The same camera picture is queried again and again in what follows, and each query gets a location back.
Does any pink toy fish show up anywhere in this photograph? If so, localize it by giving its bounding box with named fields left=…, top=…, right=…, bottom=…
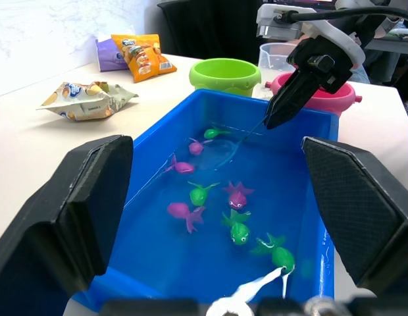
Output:
left=188, top=137, right=214, bottom=156
left=163, top=154, right=195, bottom=175
left=222, top=180, right=255, bottom=211
left=166, top=201, right=207, bottom=234

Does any orange chip bag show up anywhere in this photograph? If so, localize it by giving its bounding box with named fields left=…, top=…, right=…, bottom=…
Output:
left=111, top=34, right=178, bottom=84

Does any green plastic bucket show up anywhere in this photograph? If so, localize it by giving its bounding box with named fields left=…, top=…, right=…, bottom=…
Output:
left=189, top=58, right=261, bottom=97

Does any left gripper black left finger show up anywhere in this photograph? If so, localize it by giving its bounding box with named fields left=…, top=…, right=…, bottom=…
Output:
left=0, top=134, right=134, bottom=316

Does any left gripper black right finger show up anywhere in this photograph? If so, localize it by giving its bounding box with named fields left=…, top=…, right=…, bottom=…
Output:
left=301, top=136, right=408, bottom=294

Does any blue fish net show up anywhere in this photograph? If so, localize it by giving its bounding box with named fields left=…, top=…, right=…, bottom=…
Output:
left=203, top=113, right=270, bottom=172

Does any clear plastic measuring cup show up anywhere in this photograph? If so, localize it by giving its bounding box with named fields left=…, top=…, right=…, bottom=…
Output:
left=258, top=41, right=303, bottom=99

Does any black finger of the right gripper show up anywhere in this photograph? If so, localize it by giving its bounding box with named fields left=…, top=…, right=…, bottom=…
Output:
left=263, top=69, right=310, bottom=128
left=268, top=74, right=320, bottom=130

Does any blue plastic tub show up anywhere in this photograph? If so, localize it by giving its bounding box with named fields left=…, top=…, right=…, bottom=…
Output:
left=70, top=88, right=340, bottom=313

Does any black chair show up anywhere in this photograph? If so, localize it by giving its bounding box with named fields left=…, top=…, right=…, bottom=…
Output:
left=157, top=0, right=265, bottom=65

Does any purple snack bag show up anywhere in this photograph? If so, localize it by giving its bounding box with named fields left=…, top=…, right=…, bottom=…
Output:
left=95, top=38, right=131, bottom=72

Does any green toy fish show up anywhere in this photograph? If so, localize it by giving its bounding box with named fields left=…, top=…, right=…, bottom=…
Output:
left=221, top=209, right=252, bottom=246
left=203, top=126, right=231, bottom=140
left=187, top=180, right=221, bottom=207
left=249, top=232, right=296, bottom=274

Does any cream chip bag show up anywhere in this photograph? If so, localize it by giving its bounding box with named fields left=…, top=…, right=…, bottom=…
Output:
left=36, top=81, right=139, bottom=122

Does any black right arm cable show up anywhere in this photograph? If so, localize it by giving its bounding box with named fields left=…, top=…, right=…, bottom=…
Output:
left=275, top=7, right=408, bottom=21

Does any pink plastic bucket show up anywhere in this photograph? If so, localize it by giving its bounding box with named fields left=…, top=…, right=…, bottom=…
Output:
left=265, top=72, right=362, bottom=117

